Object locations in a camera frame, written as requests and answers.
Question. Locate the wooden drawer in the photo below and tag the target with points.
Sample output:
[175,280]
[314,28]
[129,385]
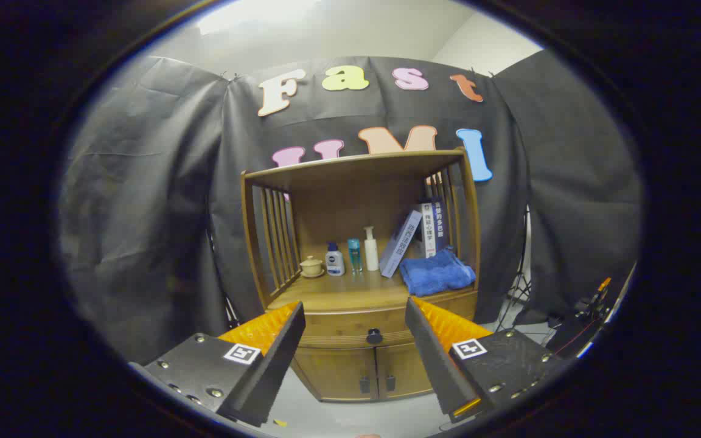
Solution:
[338,322]

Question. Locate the teal glass bottle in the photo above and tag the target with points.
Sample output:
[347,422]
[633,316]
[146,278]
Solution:
[355,254]

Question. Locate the white lotion bottle blue cap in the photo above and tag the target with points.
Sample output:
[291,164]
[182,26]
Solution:
[334,261]

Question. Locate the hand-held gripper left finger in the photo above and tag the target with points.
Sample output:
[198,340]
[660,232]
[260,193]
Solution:
[277,359]

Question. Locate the white pump bottle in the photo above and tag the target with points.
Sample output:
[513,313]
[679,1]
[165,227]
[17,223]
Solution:
[371,252]

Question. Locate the blue towel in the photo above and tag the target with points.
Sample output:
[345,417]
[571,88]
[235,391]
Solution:
[435,274]

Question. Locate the white spine book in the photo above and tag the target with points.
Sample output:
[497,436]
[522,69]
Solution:
[429,234]

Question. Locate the black drawer knob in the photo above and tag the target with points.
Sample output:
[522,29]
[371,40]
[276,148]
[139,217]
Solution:
[374,336]

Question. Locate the black backdrop cloth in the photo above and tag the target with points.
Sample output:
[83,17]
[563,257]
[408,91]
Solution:
[143,213]

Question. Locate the wooden countertop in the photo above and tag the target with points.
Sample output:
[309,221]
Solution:
[350,289]

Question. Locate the dark blue book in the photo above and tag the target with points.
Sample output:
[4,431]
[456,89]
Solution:
[440,225]

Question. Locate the wooden cabinet door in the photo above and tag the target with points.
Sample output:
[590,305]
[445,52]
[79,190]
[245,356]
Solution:
[402,368]
[338,371]

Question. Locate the grey leaning book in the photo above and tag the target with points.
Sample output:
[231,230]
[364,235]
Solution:
[399,243]

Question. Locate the wooden cabinet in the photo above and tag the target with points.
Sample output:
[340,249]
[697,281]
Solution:
[350,201]

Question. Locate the black device with orange part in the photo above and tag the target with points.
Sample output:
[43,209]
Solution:
[591,307]

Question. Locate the beige lidded teacup with saucer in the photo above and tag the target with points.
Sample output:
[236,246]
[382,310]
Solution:
[311,266]

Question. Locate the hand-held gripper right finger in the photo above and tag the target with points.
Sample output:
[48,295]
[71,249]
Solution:
[432,359]

